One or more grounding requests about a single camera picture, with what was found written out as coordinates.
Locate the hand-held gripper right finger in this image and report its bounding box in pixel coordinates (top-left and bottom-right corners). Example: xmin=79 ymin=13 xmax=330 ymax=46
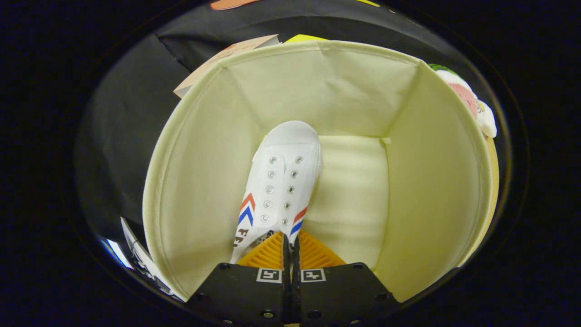
xmin=290 ymin=229 xmax=401 ymax=326

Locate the watermelon slice plush toy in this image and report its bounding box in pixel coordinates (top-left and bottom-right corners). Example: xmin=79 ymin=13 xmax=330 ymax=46
xmin=428 ymin=63 xmax=480 ymax=119

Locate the beige book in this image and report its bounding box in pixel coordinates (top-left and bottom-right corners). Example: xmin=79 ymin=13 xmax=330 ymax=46
xmin=173 ymin=34 xmax=281 ymax=99

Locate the small white plush toy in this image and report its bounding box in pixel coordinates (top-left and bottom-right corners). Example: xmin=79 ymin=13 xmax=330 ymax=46
xmin=473 ymin=100 xmax=498 ymax=139

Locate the cream fabric storage box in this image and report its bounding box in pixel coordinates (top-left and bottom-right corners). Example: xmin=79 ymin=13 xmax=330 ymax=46
xmin=142 ymin=40 xmax=500 ymax=303

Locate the yellow book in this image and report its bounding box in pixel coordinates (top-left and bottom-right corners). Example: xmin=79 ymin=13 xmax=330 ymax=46
xmin=284 ymin=34 xmax=328 ymax=44

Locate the white flat device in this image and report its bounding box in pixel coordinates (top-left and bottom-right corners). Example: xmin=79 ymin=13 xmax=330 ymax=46
xmin=119 ymin=217 xmax=184 ymax=301

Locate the white canvas shoe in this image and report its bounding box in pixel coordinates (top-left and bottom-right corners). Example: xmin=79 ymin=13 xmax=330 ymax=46
xmin=230 ymin=120 xmax=323 ymax=265

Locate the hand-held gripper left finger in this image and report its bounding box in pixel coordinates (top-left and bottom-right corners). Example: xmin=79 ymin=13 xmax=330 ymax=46
xmin=187 ymin=231 xmax=292 ymax=326

